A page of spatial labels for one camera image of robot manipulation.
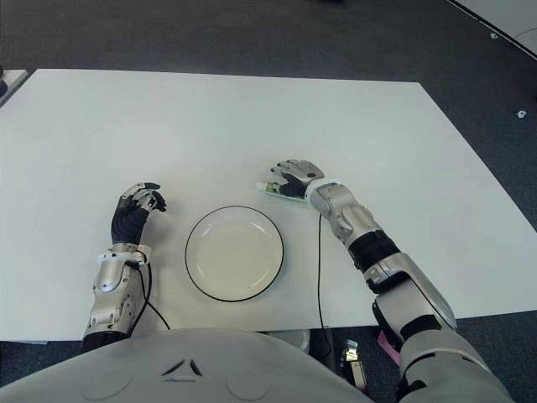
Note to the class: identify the metal bracket under table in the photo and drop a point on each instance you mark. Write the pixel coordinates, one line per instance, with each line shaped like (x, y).
(352, 361)

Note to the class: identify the pink cardboard box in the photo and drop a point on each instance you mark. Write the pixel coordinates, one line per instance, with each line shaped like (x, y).
(388, 346)

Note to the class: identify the white bin under table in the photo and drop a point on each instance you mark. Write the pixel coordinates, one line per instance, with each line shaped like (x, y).
(291, 338)

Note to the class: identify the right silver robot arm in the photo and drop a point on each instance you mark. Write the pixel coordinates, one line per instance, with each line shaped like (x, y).
(377, 252)

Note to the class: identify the white background table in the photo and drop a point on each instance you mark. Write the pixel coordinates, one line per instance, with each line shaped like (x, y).
(507, 17)

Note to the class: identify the white plate with black rim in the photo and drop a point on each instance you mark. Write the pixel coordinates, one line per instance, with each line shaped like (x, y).
(235, 254)

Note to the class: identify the green white toothpaste tube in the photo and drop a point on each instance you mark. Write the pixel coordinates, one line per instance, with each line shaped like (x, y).
(268, 189)

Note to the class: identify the grey robot torso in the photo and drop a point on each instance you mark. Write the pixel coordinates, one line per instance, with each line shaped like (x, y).
(189, 369)

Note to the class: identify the white side table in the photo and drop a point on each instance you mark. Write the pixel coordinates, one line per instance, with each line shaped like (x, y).
(12, 86)

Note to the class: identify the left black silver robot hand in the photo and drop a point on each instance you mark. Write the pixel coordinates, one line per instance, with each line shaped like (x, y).
(126, 224)

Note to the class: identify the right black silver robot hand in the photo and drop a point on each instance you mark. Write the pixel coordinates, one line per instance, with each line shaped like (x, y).
(300, 172)

